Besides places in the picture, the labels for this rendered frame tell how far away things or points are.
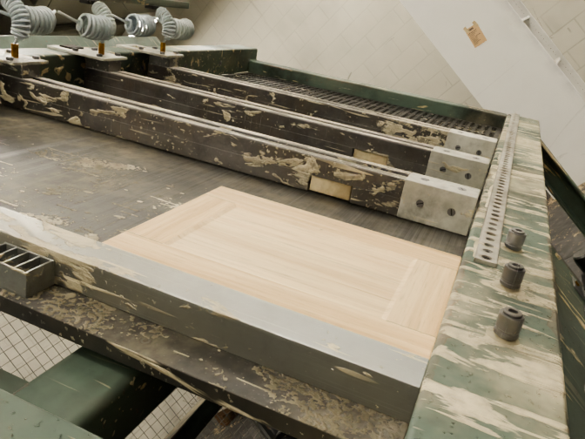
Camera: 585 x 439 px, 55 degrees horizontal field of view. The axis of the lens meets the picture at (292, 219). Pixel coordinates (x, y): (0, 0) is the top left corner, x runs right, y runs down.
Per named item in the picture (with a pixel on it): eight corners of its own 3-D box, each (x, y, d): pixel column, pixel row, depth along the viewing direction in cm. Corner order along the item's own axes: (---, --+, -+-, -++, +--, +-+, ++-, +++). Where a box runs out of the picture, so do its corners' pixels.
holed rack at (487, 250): (496, 267, 73) (497, 264, 73) (473, 261, 74) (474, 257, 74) (519, 116, 219) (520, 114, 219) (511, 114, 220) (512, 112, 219)
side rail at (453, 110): (498, 144, 217) (507, 116, 213) (245, 85, 250) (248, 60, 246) (499, 140, 224) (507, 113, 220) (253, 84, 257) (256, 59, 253)
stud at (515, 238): (521, 253, 79) (527, 235, 78) (502, 249, 80) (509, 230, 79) (521, 248, 81) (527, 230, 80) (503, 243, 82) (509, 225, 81)
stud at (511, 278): (519, 293, 67) (527, 272, 66) (498, 287, 68) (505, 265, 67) (519, 286, 69) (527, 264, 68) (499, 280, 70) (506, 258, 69)
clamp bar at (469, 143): (487, 170, 146) (515, 77, 137) (114, 77, 181) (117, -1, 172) (490, 162, 154) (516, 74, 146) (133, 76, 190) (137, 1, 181)
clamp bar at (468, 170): (479, 197, 120) (513, 84, 112) (46, 84, 156) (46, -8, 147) (482, 186, 129) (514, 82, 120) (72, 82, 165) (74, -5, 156)
